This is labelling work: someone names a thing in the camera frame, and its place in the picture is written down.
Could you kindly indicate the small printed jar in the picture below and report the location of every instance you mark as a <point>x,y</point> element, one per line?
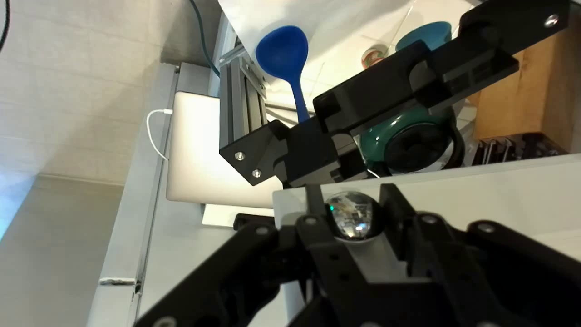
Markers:
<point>374,56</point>

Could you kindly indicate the aluminium extrusion post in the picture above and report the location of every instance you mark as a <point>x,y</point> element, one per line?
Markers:
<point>236,100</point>

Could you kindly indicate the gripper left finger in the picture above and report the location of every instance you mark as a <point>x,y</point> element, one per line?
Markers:
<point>254,268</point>

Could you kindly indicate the silver laptop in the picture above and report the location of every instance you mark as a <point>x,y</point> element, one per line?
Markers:
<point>199,150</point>

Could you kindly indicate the white cabinet door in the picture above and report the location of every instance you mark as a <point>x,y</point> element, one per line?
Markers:
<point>494,200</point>

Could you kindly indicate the blue bowl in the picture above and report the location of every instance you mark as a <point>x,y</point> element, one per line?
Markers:
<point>429,35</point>

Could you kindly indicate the wooden knife block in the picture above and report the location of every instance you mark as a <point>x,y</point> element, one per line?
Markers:
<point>535,95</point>

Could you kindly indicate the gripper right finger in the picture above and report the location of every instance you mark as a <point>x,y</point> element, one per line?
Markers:
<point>499,272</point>

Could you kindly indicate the blue ladle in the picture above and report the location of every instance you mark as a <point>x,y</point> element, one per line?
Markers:
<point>282,52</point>

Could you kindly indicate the white cabinet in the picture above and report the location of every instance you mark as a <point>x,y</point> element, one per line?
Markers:
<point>499,169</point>

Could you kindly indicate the black acrylic bracket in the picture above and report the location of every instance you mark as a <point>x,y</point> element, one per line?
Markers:
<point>381,97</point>

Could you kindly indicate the dark green bowl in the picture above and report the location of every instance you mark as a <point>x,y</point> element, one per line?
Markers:
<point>379,141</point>

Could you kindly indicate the round chrome cabinet knob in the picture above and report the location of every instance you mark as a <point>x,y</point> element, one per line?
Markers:
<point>355,216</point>

